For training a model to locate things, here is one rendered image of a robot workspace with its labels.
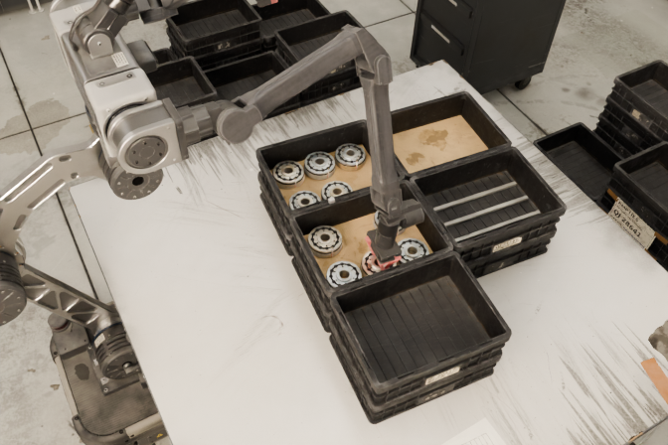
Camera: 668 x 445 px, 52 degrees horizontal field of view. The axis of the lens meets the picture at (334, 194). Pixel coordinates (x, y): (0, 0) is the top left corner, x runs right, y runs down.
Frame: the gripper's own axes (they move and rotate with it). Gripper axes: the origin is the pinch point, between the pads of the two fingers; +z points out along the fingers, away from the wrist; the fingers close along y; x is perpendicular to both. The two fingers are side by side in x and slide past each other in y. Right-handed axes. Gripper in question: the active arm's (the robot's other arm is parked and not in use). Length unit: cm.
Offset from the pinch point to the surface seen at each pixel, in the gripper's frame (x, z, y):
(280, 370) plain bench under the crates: 35.0, 19.1, -13.6
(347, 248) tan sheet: 5.3, 4.6, 10.3
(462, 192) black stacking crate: -39.3, 2.3, 17.5
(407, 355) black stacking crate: 4.8, 4.2, -28.2
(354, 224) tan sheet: -0.5, 4.4, 18.0
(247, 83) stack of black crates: -8, 51, 148
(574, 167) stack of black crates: -133, 53, 51
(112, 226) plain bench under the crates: 68, 22, 56
